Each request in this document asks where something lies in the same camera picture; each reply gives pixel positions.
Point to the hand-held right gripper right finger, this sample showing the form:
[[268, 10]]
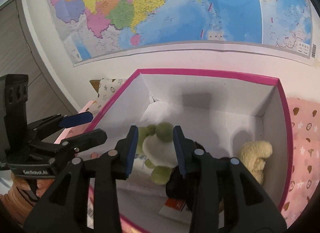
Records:
[[178, 148]]

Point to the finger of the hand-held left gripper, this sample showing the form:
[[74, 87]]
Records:
[[75, 120], [85, 139]]

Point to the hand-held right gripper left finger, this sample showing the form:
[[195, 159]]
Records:
[[132, 148]]

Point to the green and cream plush toy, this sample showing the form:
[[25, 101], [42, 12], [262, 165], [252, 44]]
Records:
[[160, 153]]

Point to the clear cotton swab bag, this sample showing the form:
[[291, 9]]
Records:
[[140, 180]]

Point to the black scrunchie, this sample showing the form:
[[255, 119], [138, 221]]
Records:
[[175, 185]]

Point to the orange yellow tissue pack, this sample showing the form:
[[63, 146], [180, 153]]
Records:
[[172, 204]]

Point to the pink cardboard box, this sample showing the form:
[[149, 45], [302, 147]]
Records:
[[212, 92]]

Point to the white barcode wipes packet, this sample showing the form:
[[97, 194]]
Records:
[[90, 210]]

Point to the beige plush bear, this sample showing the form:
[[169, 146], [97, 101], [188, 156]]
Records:
[[255, 153]]

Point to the person's left forearm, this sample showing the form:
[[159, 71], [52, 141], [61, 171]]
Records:
[[17, 198]]

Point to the person's left hand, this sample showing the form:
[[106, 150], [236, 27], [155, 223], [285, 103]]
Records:
[[44, 184]]

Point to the white crumpled paper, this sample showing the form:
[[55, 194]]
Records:
[[157, 113]]

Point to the brown headboard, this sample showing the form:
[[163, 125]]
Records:
[[95, 84]]

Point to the cream printed pillow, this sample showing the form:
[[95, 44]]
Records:
[[107, 92]]

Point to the grey door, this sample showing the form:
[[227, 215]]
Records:
[[30, 60]]

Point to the pink printed blanket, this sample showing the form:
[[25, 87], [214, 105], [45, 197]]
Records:
[[302, 148]]

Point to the colourful wall map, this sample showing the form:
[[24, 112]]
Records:
[[175, 10]]

